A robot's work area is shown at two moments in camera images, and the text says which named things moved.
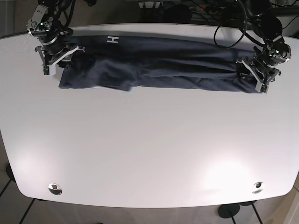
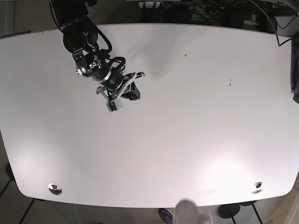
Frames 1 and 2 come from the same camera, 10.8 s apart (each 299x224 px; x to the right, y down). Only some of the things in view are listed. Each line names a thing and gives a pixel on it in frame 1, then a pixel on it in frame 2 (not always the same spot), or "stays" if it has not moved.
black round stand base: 228,210 stays
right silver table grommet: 257,187 stays
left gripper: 54,40 → 115,83
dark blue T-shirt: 144,63 → 295,66
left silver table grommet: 54,188 stays
